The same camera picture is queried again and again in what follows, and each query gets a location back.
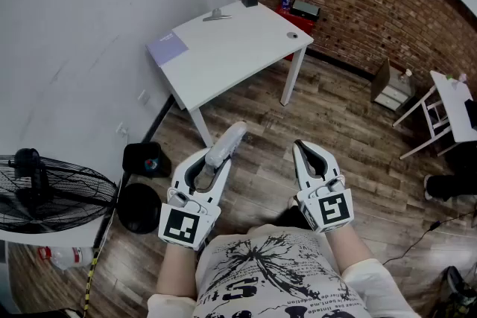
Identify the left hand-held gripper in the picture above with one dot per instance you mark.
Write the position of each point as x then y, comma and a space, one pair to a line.
182, 225

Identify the black flat device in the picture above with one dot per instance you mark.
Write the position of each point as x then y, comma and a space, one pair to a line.
305, 10

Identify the purple spiral notebook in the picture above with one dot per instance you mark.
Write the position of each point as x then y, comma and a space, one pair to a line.
167, 46

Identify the person's right forearm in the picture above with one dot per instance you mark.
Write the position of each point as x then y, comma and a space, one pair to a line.
348, 247

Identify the person's black trousers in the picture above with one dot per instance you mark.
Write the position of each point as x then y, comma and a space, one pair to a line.
294, 217

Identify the clear plastic bottle red label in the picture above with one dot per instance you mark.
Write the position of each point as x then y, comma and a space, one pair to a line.
67, 257

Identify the dark bag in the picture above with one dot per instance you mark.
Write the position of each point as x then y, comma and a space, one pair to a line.
462, 294

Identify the person's white printed shirt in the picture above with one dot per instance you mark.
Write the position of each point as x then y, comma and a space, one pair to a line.
275, 272

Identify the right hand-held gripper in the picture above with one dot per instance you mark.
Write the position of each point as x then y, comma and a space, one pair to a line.
331, 210

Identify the white desk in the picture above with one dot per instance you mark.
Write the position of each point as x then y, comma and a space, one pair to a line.
238, 48

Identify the red box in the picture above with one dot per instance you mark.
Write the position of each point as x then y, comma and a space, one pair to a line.
302, 24

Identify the silver metal clip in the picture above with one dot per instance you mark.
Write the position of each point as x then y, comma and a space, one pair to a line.
217, 15

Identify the grey calculator with purple keys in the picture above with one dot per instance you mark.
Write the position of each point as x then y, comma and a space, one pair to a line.
225, 145

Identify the black cage fan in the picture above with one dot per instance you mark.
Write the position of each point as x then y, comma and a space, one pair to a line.
48, 193

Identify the white cup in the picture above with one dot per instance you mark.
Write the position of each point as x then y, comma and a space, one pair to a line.
408, 73

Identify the white small drawer cabinet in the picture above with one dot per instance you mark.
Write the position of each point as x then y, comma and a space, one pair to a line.
397, 91

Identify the person's left forearm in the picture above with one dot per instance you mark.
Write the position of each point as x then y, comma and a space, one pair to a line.
177, 272

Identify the brown wooden board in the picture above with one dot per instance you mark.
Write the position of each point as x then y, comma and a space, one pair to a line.
381, 82

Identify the white folding table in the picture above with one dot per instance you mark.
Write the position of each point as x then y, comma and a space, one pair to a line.
454, 108

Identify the white wall outlet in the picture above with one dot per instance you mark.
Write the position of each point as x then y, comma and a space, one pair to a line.
144, 96
122, 129

